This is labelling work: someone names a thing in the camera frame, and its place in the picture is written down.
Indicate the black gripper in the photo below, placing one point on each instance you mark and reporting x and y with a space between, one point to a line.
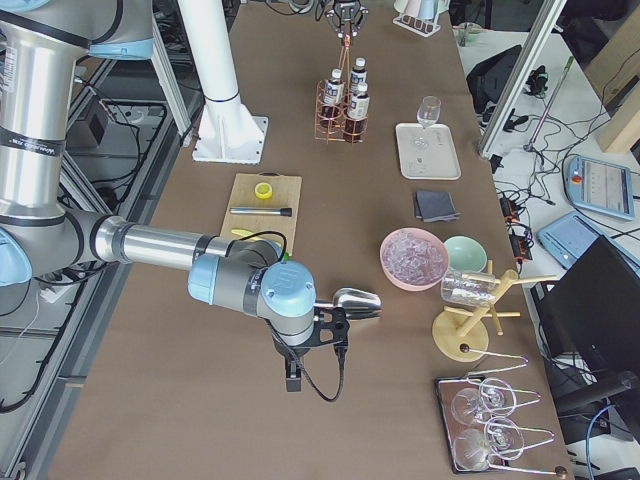
288 359
344 10

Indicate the copper wire bottle basket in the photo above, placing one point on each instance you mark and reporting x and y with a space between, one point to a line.
334 133

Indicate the tea bottle dark liquid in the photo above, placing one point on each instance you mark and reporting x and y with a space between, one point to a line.
356 116

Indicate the steel ice scoop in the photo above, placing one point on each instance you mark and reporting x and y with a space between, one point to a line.
357 304

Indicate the clear wine glass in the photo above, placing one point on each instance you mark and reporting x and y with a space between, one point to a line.
428 112

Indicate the yellow plastic knife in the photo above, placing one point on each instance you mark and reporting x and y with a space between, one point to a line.
246 235

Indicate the cream rabbit tray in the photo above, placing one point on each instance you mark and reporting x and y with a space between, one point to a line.
427 154

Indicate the steel muddler black tip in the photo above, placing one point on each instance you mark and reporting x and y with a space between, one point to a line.
262 211

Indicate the pink bowl with ice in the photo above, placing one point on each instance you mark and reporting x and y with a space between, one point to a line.
413 259

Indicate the wooden cup rack stand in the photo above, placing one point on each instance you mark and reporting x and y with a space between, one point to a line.
459 331

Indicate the bamboo cutting board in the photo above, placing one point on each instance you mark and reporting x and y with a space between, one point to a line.
286 192

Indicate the half lemon slice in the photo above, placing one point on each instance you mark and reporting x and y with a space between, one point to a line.
263 190

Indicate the black glass holder tray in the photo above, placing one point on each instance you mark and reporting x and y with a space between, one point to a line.
450 391

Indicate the glass jar on rack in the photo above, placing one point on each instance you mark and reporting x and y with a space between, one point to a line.
467 288

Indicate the upper hanging wine glass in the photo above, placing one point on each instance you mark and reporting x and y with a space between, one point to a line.
482 401

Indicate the hanging wine glass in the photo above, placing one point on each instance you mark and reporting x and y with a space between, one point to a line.
482 401
498 442

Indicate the folded grey cloth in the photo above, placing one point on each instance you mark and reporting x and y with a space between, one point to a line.
433 206

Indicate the green ceramic bowl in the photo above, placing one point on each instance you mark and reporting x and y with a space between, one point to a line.
465 254

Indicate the lower hanging wine glass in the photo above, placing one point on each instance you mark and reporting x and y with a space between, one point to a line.
498 442

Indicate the blue teach pendant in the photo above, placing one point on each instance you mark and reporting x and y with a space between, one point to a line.
567 238
601 187

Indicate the black monitor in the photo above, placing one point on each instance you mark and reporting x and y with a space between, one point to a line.
593 310

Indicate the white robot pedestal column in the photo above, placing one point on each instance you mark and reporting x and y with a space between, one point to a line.
228 132

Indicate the aluminium frame post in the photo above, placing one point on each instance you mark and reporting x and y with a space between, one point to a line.
533 45

